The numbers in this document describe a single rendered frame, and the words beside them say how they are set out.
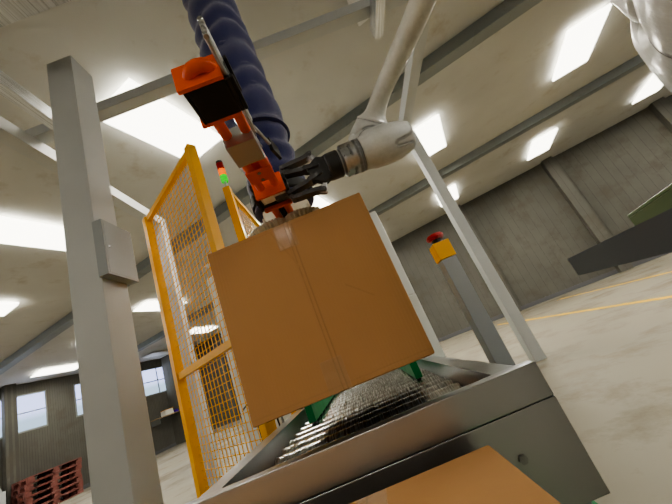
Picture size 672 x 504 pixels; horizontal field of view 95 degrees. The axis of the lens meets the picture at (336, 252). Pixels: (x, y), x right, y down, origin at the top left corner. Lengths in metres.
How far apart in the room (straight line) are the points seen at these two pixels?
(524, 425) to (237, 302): 0.60
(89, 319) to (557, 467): 1.71
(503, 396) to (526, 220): 11.26
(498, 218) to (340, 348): 11.26
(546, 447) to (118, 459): 1.46
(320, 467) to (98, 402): 1.23
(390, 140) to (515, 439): 0.68
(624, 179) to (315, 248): 12.17
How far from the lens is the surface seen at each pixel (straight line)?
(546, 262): 11.68
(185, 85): 0.58
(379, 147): 0.84
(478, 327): 1.24
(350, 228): 0.72
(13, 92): 3.16
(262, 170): 0.76
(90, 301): 1.81
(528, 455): 0.68
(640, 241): 0.52
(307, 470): 0.65
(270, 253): 0.74
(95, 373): 1.73
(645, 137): 13.23
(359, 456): 0.64
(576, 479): 0.72
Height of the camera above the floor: 0.74
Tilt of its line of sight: 18 degrees up
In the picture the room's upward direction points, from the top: 22 degrees counter-clockwise
